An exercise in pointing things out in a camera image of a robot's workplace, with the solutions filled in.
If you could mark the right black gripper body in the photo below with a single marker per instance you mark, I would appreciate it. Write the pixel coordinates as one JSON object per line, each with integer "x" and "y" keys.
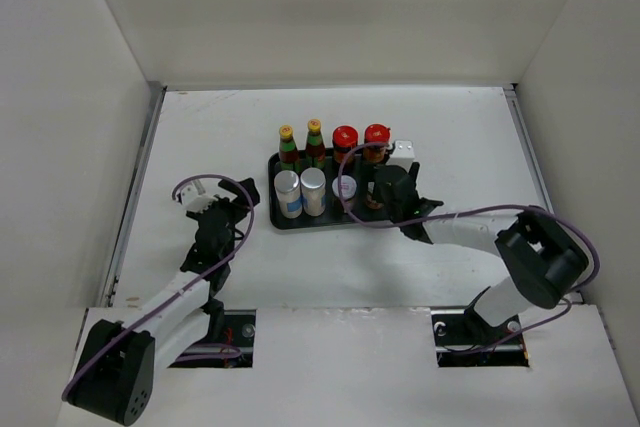
{"x": 393, "y": 214}

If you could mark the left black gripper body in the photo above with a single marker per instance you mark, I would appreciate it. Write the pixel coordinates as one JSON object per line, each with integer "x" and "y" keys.
{"x": 234, "y": 213}

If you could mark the silver-lid white jar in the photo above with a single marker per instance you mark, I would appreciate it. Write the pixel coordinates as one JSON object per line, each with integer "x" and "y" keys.
{"x": 288, "y": 193}

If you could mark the grey-lid jar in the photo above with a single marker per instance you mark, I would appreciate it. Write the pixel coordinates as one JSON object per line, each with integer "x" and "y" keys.
{"x": 346, "y": 188}
{"x": 370, "y": 200}

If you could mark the red-label sauce bottle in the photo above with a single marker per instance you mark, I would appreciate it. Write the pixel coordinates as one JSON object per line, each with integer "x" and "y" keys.
{"x": 289, "y": 157}

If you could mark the red-lid dark sauce jar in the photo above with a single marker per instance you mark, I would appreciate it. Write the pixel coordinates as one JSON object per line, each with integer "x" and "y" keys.
{"x": 376, "y": 137}

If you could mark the tall silver-capped white bottle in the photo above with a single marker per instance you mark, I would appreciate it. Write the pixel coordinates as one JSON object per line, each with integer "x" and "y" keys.
{"x": 313, "y": 191}

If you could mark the green-label sauce bottle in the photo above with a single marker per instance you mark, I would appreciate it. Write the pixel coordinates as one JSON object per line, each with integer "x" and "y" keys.
{"x": 315, "y": 149}

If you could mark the grey-lid jar front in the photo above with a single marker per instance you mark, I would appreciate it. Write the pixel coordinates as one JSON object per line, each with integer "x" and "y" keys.
{"x": 370, "y": 200}

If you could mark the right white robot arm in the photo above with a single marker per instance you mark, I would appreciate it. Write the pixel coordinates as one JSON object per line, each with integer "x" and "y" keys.
{"x": 543, "y": 261}

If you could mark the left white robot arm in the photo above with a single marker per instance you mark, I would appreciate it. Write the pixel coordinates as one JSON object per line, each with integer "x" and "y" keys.
{"x": 116, "y": 369}

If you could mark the black plastic tray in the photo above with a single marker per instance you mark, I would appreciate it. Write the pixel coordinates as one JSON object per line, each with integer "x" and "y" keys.
{"x": 334, "y": 214}

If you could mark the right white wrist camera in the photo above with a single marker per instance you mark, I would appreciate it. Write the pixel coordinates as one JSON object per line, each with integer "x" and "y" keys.
{"x": 402, "y": 154}

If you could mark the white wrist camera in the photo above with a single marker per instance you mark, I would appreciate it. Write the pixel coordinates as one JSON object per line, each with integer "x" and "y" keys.
{"x": 402, "y": 154}
{"x": 193, "y": 197}

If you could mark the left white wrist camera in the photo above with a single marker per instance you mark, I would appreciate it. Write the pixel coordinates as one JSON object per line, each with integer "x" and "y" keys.
{"x": 193, "y": 197}

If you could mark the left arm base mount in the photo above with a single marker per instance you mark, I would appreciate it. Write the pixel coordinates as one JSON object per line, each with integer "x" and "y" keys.
{"x": 225, "y": 339}

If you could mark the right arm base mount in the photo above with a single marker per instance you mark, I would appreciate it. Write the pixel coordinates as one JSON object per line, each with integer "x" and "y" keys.
{"x": 464, "y": 340}

